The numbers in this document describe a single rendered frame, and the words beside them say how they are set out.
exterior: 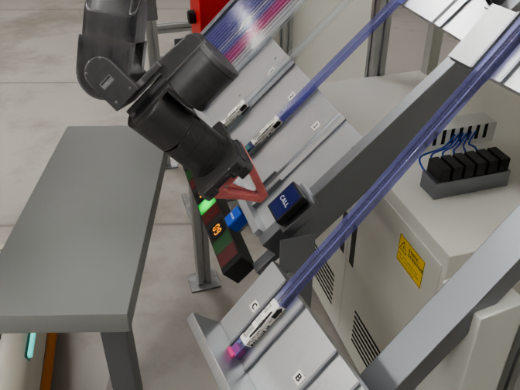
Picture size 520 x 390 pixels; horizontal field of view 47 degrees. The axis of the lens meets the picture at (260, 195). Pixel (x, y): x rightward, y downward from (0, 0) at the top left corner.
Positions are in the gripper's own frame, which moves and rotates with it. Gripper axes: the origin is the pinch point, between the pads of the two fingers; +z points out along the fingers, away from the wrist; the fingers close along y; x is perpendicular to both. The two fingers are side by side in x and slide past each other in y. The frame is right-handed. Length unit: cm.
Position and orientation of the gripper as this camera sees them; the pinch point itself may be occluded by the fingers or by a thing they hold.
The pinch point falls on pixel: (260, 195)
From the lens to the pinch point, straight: 76.5
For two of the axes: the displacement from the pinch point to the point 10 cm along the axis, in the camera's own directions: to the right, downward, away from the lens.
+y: -2.8, -5.3, 8.0
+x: -7.0, 6.8, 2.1
